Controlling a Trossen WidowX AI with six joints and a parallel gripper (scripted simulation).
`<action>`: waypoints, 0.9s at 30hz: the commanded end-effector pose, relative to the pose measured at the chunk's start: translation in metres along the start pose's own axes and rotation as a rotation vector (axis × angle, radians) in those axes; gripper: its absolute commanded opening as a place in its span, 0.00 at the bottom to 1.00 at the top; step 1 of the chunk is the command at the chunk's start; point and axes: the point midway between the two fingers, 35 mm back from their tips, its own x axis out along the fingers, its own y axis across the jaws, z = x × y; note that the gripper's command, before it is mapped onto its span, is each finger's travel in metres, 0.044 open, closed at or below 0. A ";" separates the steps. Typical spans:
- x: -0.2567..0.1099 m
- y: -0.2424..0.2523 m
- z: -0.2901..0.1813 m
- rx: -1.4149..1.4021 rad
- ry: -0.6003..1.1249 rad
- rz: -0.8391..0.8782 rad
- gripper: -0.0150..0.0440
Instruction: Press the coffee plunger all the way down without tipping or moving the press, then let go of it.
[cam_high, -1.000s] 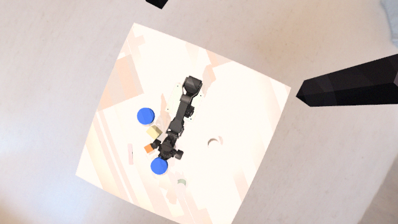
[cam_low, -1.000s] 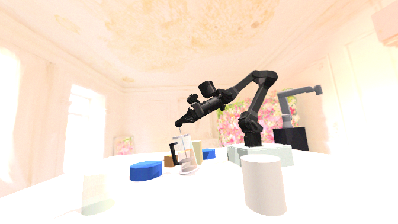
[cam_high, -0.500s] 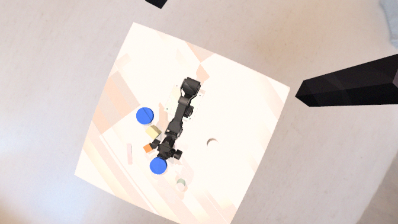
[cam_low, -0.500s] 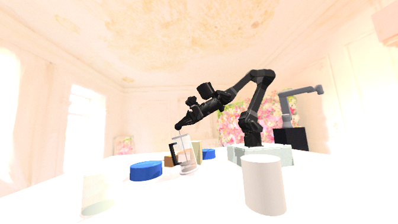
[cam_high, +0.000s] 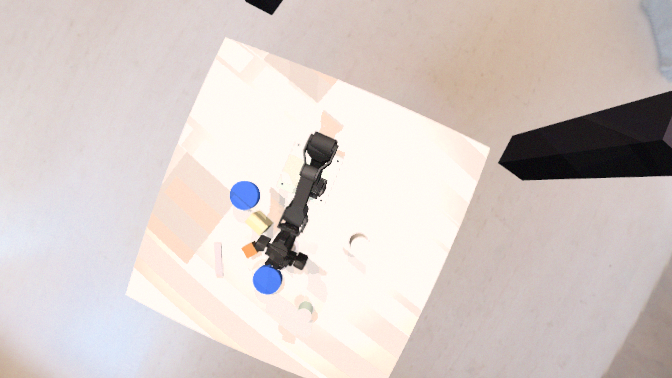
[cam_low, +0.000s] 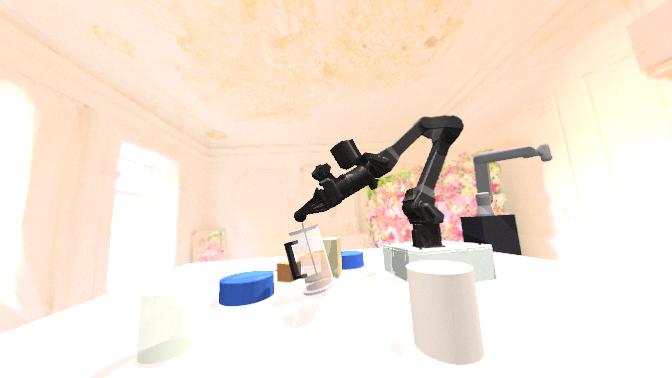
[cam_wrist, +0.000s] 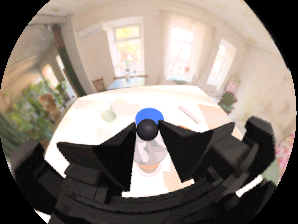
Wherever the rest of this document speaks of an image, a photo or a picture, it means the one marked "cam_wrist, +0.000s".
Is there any glass french press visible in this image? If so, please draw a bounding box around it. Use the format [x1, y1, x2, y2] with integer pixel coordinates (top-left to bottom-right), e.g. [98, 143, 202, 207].
[133, 119, 169, 177]

